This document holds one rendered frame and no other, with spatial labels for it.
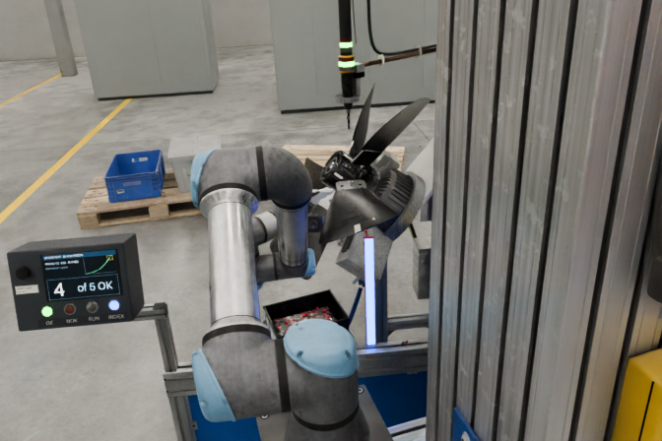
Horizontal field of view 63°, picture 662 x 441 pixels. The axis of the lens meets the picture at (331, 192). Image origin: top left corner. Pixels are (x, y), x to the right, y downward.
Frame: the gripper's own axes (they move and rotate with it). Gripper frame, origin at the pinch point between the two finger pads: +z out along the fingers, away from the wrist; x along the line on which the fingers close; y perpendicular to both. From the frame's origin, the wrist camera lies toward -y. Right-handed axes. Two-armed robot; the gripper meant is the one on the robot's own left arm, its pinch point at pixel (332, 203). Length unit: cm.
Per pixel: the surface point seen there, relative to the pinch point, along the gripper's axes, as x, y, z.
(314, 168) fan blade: 0.4, 33.6, 21.3
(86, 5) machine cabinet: -99, 734, 194
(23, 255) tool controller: -9, 19, -76
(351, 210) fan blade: 1.1, -6.9, 0.7
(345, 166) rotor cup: -6.1, 7.8, 13.2
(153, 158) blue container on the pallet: 54, 346, 87
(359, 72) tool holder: -34.9, -1.0, 14.6
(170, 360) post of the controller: 28, 8, -53
